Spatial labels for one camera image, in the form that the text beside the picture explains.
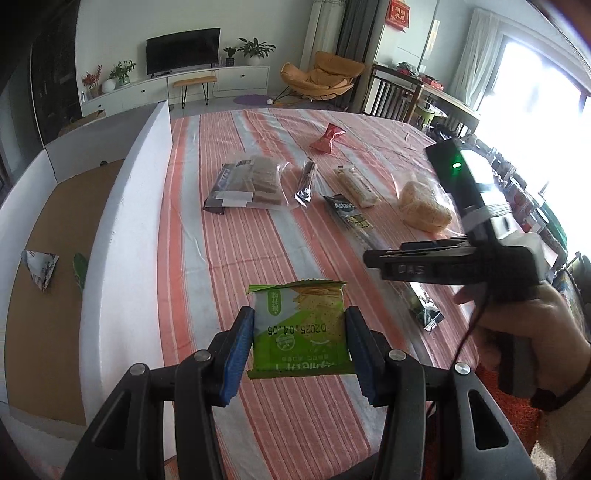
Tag dark long seaweed packet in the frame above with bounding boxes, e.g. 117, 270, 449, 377
324, 194, 445, 332

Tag beige long cake packet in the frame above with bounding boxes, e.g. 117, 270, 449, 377
335, 165, 380, 208

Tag green cracker packet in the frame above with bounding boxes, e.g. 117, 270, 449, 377
247, 279, 355, 379

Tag green long snack packet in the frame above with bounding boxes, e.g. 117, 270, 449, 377
72, 252, 88, 292

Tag white triangular snack packet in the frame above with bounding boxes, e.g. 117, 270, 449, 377
21, 250, 59, 291

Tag dark brown snack bar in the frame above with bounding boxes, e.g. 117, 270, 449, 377
294, 160, 318, 208

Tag person's right hand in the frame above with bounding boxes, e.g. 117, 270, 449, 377
474, 282, 590, 415

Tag clear bag yellow cake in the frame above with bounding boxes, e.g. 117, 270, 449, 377
394, 171, 455, 234

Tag white foam box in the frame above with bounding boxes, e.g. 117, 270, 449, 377
1, 102, 172, 477

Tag dark wooden chair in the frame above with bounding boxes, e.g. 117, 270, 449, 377
362, 63, 423, 123

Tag red snack packet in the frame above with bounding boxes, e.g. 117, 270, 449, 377
310, 123, 346, 154

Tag striped orange grey tablecloth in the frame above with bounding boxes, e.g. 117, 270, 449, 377
158, 108, 478, 479

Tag orange lounge chair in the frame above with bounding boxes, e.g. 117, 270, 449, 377
280, 51, 365, 101

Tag clear bag brown biscuits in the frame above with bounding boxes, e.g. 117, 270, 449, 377
202, 155, 290, 215

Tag green potted plant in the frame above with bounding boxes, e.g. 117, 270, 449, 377
238, 37, 276, 66

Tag white tv cabinet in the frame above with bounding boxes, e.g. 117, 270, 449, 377
80, 65, 270, 116

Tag red flowers in vase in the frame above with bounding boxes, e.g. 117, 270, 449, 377
81, 65, 102, 99

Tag small wooden bench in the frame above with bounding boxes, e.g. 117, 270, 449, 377
172, 74, 219, 110

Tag plant in white vase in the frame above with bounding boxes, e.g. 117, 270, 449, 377
101, 60, 136, 93

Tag black television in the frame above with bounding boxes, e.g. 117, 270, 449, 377
145, 28, 221, 75

